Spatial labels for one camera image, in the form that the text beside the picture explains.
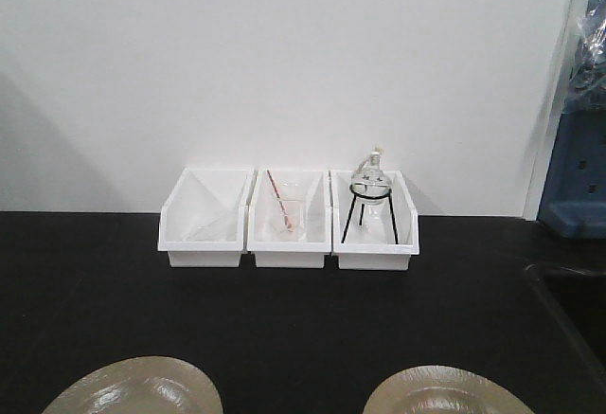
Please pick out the white plastic bin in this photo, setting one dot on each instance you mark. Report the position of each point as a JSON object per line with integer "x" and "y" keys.
{"x": 317, "y": 241}
{"x": 203, "y": 222}
{"x": 370, "y": 246}

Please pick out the clear glass beaker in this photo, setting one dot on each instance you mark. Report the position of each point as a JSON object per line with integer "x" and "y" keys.
{"x": 293, "y": 200}

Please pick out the beige round plate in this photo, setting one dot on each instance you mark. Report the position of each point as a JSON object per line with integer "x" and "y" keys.
{"x": 146, "y": 384}
{"x": 441, "y": 389}

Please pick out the right white plastic bin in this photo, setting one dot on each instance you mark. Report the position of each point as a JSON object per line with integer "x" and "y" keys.
{"x": 370, "y": 246}

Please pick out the left white plastic bin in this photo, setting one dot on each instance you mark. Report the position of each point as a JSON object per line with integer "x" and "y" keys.
{"x": 203, "y": 222}

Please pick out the plastic bag of pegs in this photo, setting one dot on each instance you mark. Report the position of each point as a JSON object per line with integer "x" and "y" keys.
{"x": 586, "y": 84}

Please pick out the middle white plastic bin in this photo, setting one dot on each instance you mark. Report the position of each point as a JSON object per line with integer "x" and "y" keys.
{"x": 317, "y": 241}

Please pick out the black wire tripod stand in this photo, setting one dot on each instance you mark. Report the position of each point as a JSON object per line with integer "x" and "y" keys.
{"x": 351, "y": 212}

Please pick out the blue pegboard drying rack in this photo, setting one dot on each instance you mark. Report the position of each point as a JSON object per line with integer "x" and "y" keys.
{"x": 573, "y": 202}

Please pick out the black lab sink basin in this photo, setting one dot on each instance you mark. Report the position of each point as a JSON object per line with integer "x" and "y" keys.
{"x": 575, "y": 297}

